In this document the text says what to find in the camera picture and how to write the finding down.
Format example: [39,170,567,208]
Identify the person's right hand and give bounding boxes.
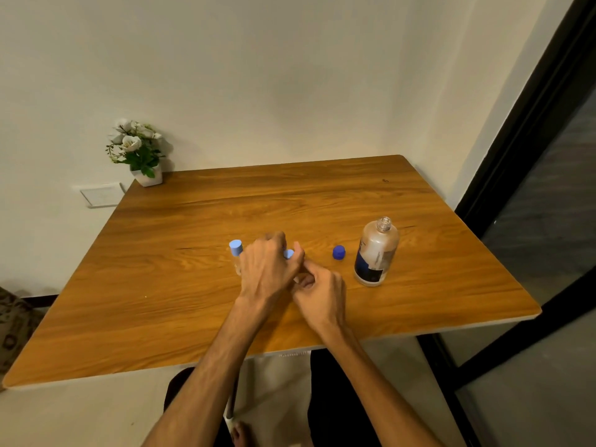
[292,260,348,338]

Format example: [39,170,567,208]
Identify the person's left hand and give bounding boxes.
[236,231,306,309]

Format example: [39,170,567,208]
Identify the person's right forearm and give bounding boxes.
[319,327,444,447]

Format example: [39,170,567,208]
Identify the person's left forearm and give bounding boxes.
[142,298,276,447]

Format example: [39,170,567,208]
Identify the large clear bottle dark label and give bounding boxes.
[353,217,400,287]

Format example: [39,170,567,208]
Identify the person's right leg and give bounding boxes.
[307,348,383,447]

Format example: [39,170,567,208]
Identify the white table leg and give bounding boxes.
[223,368,239,422]

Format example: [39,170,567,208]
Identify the person's bare foot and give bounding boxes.
[230,421,256,447]

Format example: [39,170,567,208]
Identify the white flower plant in pot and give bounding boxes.
[106,118,166,188]

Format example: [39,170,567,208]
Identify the patterned brown cushion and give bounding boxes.
[0,286,43,392]

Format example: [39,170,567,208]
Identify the white wall socket plate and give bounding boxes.
[79,182,126,209]

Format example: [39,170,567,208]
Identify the black door frame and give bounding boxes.
[416,0,596,447]

